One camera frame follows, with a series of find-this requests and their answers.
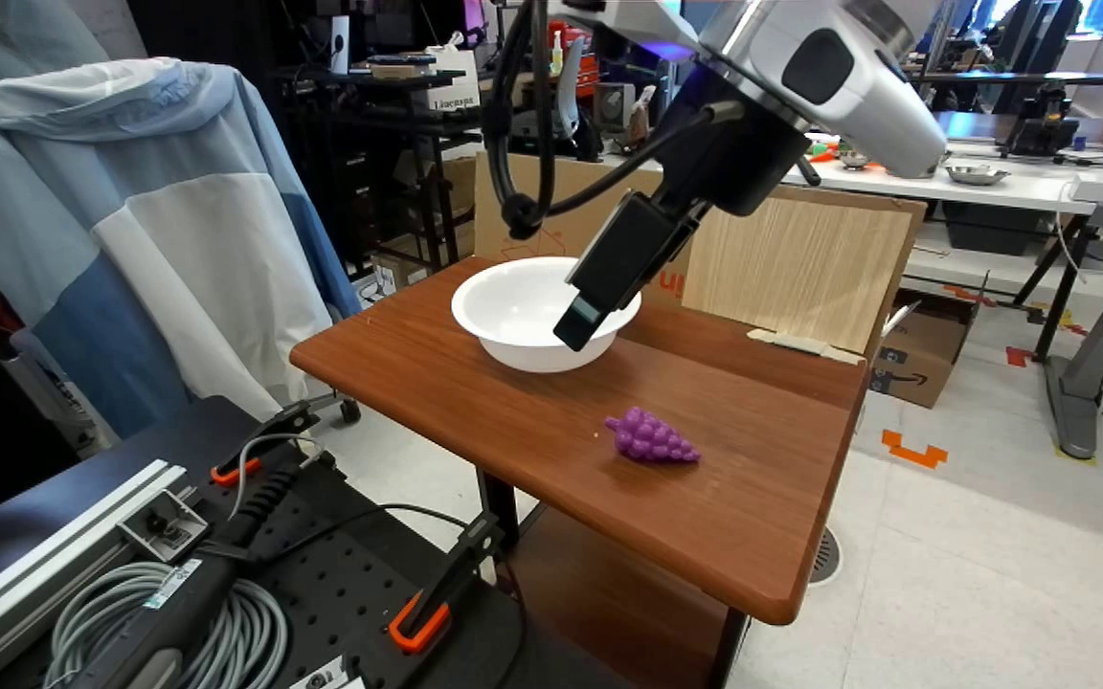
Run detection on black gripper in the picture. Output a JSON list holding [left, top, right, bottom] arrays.
[[557, 101, 810, 353]]

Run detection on purple toy grape bunch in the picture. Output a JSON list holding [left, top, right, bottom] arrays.
[[605, 404, 700, 463]]

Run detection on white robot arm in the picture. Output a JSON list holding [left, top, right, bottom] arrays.
[[548, 0, 945, 348]]

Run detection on white plastic bowl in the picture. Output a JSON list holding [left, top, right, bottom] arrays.
[[452, 256, 645, 375]]

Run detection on cardboard box panel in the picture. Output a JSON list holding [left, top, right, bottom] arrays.
[[473, 158, 922, 362]]

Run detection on white desk with clutter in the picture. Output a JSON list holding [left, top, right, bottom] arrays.
[[811, 158, 1103, 218]]

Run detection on wooden side table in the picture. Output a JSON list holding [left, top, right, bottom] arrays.
[[294, 260, 866, 689]]

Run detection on orange black clamp right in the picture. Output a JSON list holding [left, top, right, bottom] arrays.
[[212, 393, 360, 490]]

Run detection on orange black clamp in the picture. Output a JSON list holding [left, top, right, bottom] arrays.
[[212, 393, 360, 490], [388, 512, 502, 655]]

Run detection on orange black clamp left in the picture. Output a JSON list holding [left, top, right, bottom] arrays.
[[388, 512, 502, 655]]

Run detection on blue white jacket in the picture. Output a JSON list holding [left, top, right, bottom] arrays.
[[0, 56, 360, 436]]

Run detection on black thin cable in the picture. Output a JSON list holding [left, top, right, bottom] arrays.
[[480, 0, 681, 241]]

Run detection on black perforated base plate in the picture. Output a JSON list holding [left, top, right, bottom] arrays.
[[10, 452, 545, 689]]

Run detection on aluminium extrusion rail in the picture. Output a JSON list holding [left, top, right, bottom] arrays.
[[0, 461, 212, 639]]

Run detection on coiled grey cable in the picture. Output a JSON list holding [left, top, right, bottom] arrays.
[[41, 560, 294, 689]]

